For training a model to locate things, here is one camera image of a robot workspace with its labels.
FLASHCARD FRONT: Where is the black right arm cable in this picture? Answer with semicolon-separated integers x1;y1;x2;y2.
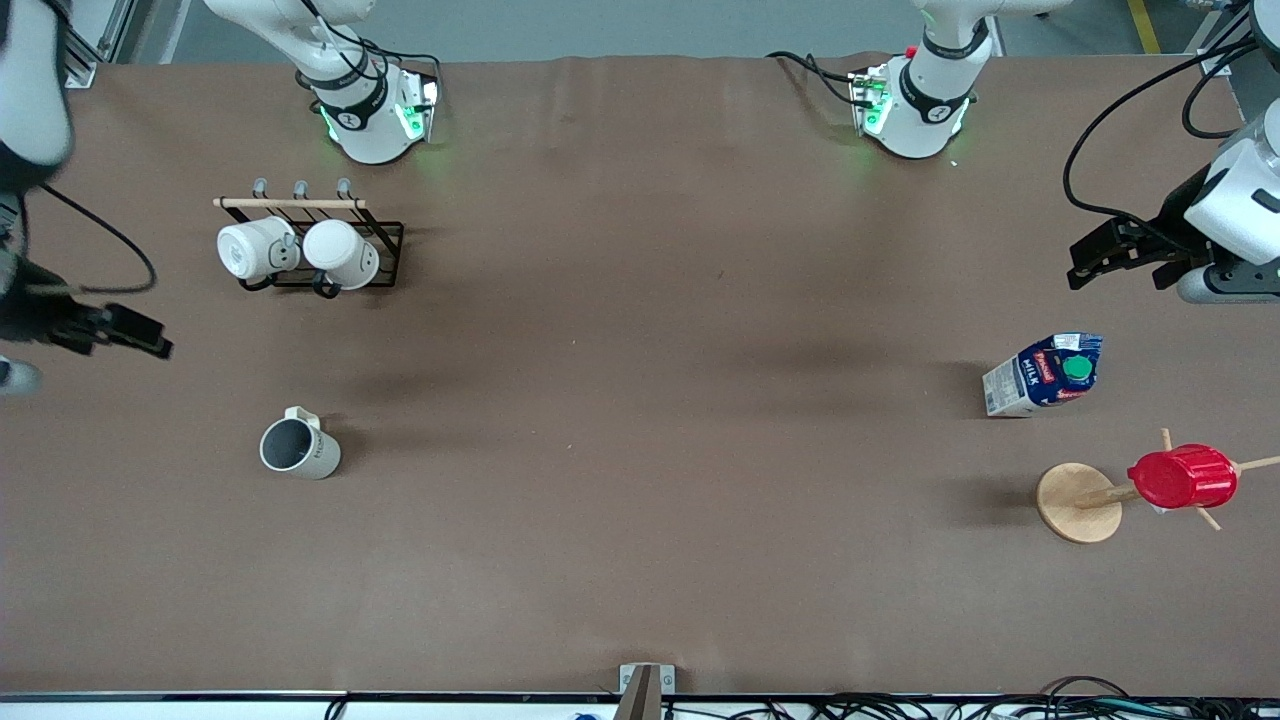
38;184;159;295

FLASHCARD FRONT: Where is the metal mount bracket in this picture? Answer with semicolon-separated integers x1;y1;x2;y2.
612;663;677;720

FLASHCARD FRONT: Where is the wooden mug tree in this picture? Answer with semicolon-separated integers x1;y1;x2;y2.
1036;428;1280;545

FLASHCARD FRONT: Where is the white ceramic mug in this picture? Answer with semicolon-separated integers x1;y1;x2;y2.
302;219;382;299
216;215;302;284

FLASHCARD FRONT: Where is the black base cable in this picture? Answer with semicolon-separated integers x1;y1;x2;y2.
766;49;873;107

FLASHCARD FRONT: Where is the black wire mug rack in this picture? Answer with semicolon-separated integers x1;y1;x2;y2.
212;178;405;300

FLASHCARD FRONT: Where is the white mug grey interior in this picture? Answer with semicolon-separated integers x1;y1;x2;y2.
259;405;343;482

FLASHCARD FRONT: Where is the black cable bundle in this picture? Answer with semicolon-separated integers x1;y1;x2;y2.
800;676;1280;720

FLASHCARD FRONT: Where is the red plastic cup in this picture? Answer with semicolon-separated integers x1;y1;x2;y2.
1127;443;1240;512

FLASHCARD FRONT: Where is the black looped cable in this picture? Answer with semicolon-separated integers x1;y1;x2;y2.
1180;55;1253;141

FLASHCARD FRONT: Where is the blue white milk carton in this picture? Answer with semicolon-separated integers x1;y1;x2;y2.
981;332;1105;419

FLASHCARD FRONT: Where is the aluminium frame profile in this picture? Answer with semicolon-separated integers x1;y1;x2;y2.
63;0;137;90

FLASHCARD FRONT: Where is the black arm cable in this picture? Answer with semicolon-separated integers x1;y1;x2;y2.
38;184;159;295
1061;38;1263;241

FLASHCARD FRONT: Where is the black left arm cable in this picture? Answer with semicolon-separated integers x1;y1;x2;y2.
1061;38;1263;241

